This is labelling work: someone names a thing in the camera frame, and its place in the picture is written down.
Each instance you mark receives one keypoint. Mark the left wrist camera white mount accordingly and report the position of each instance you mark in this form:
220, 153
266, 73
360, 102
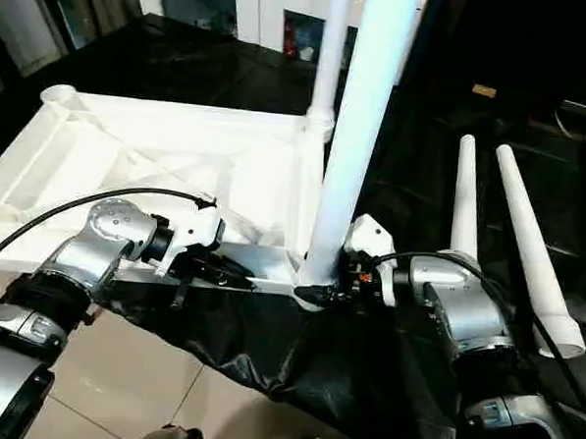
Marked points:
194, 229

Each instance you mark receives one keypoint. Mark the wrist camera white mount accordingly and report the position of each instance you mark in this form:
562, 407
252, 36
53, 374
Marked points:
371, 233
194, 229

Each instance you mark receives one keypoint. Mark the black table mat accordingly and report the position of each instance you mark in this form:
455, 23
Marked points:
316, 348

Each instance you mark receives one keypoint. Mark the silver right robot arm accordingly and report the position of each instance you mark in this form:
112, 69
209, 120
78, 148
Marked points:
465, 307

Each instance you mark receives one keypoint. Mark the white plastic table leg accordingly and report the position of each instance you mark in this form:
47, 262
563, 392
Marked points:
467, 199
328, 59
533, 237
362, 110

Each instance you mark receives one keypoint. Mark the small yellow tag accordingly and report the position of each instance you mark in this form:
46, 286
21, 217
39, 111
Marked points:
484, 90

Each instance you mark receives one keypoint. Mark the white plastic table top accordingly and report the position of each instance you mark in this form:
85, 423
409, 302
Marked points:
154, 138

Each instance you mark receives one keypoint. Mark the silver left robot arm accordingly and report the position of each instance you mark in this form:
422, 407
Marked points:
110, 239

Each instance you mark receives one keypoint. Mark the white glass-door cabinet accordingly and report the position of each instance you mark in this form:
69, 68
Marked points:
255, 1

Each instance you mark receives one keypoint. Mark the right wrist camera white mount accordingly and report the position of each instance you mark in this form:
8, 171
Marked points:
371, 233

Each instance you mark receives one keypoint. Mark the grey curtain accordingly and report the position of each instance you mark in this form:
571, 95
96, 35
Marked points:
48, 15

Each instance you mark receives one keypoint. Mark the dark brown round object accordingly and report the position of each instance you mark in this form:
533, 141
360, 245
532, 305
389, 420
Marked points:
171, 438

